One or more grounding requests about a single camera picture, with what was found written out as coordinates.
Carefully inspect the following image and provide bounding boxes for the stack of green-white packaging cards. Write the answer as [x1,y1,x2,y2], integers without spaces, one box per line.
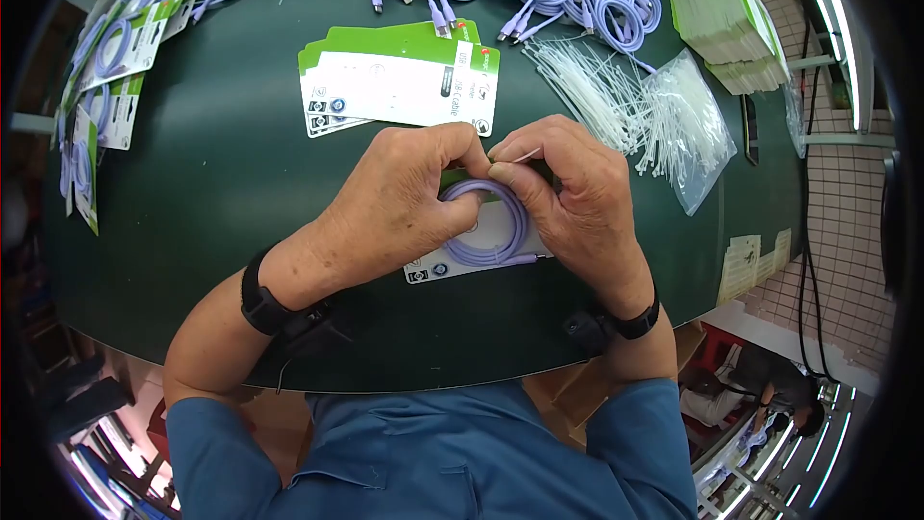
[297,18,502,139]

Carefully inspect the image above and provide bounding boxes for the person's right thumb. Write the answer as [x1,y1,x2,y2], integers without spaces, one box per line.
[488,161,558,234]

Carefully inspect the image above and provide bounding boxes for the long ceiling lamp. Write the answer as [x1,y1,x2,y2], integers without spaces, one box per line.
[785,0,865,133]

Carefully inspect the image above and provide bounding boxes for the person's left hand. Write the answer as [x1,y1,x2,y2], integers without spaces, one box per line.
[260,122,496,309]

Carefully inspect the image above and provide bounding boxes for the brown cardboard box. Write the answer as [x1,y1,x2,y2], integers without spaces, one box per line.
[520,320,710,450]

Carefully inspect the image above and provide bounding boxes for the person's left thumb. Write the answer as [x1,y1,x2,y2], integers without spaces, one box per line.
[427,191,488,234]

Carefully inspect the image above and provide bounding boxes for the black phone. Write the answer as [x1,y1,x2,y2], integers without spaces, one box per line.
[741,93,761,166]

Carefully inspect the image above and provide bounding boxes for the person's right index finger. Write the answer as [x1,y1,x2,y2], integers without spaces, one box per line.
[488,114,580,162]

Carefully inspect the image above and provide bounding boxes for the white packaging card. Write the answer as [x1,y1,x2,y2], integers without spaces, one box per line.
[402,166,557,286]

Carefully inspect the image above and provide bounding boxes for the pale paper labels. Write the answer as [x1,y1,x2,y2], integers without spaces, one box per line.
[716,228,794,307]

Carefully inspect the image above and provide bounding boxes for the person's right hand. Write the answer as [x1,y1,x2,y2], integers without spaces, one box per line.
[487,114,658,316]

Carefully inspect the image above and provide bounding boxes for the black wrist band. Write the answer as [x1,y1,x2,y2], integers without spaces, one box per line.
[563,288,662,359]
[240,244,355,364]

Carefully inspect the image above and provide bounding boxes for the person's body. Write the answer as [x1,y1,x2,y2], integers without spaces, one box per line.
[165,378,698,520]

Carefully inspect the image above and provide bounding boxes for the purple cable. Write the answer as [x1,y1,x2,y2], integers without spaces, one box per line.
[439,178,539,268]

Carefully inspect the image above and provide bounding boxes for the pile of packaged purple cables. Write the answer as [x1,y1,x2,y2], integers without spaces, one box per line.
[53,0,208,237]

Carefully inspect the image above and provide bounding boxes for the loose heap of cable ties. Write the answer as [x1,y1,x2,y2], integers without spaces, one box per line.
[520,36,652,158]

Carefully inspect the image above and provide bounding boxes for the clear bag of cable ties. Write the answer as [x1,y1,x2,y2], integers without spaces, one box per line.
[634,49,739,217]

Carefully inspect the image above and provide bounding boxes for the thick stack of blank cards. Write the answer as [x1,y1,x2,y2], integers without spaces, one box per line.
[657,0,793,97]

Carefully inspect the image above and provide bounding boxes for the person's left index finger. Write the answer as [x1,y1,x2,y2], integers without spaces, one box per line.
[404,122,496,179]

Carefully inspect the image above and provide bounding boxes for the empty clear plastic bag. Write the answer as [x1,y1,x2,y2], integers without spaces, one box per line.
[783,78,808,159]

